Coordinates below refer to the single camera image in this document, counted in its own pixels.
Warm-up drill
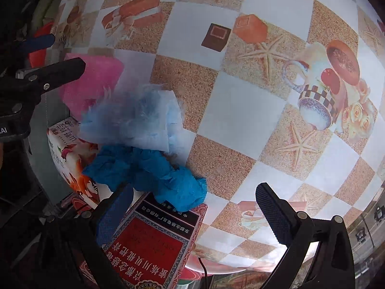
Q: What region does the pink foam sponge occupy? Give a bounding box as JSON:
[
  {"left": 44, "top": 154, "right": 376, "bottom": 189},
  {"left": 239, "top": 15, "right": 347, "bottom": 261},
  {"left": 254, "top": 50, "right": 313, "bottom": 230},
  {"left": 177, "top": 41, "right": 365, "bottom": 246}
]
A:
[{"left": 59, "top": 53, "right": 124, "bottom": 121}]

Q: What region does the grey storage box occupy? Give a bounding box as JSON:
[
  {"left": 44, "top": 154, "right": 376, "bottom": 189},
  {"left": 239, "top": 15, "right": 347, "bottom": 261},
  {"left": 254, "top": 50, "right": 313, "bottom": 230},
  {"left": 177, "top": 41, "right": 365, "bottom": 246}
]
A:
[{"left": 26, "top": 90, "right": 72, "bottom": 205}]

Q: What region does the black cable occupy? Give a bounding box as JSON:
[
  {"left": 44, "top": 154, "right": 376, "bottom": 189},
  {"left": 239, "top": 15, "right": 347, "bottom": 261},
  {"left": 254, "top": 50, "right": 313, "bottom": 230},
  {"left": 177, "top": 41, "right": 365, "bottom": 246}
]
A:
[{"left": 196, "top": 256, "right": 212, "bottom": 289}]

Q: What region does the red plastic basin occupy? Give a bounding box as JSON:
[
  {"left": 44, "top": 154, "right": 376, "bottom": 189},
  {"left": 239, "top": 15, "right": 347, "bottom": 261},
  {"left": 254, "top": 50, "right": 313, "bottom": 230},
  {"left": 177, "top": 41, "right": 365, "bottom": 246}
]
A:
[{"left": 28, "top": 22, "right": 56, "bottom": 68}]

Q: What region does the light blue fluffy cloth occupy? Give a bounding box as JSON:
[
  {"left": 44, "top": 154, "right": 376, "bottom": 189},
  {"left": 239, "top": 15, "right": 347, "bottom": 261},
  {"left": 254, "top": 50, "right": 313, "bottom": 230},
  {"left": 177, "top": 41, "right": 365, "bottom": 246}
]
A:
[{"left": 78, "top": 84, "right": 183, "bottom": 153}]

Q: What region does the checkered patterned tablecloth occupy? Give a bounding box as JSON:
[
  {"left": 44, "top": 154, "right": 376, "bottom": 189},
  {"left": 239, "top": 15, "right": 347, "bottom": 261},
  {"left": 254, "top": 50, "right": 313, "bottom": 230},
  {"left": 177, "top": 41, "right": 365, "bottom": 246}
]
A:
[{"left": 51, "top": 0, "right": 384, "bottom": 273}]

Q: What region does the white floral tissue box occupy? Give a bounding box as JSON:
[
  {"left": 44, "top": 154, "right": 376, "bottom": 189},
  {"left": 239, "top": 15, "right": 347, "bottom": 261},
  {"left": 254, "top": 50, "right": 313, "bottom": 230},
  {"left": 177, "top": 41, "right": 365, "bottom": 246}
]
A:
[{"left": 47, "top": 117, "right": 112, "bottom": 209}]

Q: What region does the red medicine box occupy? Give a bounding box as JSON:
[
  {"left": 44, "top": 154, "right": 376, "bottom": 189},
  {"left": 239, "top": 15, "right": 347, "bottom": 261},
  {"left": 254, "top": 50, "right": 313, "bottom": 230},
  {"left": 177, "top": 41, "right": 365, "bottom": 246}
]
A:
[{"left": 78, "top": 192, "right": 209, "bottom": 289}]

